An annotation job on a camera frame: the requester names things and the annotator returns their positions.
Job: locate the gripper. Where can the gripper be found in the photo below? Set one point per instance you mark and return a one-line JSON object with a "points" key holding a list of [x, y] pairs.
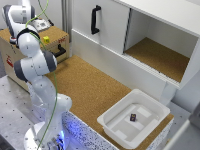
{"points": [[41, 24]]}

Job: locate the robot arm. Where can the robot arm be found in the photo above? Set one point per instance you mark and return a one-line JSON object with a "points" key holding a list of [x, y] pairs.
{"points": [[36, 68]]}

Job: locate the yellow block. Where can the yellow block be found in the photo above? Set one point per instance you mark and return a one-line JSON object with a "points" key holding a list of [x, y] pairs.
{"points": [[46, 39]]}

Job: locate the white sliding door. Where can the white sliding door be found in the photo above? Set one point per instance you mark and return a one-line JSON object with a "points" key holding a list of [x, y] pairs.
{"points": [[111, 23]]}

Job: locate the white cabinet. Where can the white cabinet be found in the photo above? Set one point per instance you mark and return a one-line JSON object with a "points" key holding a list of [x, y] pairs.
{"points": [[156, 20]]}

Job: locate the purple block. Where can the purple block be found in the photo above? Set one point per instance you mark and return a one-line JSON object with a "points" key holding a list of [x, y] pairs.
{"points": [[133, 117]]}

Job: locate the white plastic box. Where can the white plastic box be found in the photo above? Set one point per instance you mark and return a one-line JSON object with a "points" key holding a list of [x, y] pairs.
{"points": [[150, 106]]}

